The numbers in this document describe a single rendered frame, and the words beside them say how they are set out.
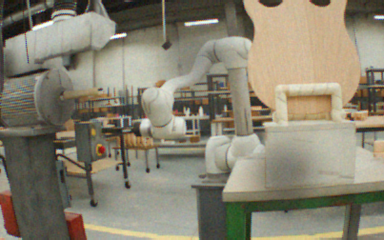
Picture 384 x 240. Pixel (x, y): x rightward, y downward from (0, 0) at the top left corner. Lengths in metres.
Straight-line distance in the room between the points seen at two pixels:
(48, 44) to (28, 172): 0.58
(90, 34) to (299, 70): 0.69
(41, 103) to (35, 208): 0.50
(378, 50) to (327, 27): 12.66
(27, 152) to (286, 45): 1.12
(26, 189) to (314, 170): 1.19
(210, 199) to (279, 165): 0.98
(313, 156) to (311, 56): 0.28
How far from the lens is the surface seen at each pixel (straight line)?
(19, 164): 1.36
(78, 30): 1.02
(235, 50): 1.49
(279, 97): 0.76
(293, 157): 0.77
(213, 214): 1.73
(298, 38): 0.82
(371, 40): 13.43
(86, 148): 1.41
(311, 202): 0.81
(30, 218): 1.42
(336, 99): 0.79
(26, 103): 1.24
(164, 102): 1.17
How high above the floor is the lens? 1.17
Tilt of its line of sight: 3 degrees down
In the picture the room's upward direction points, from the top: 4 degrees counter-clockwise
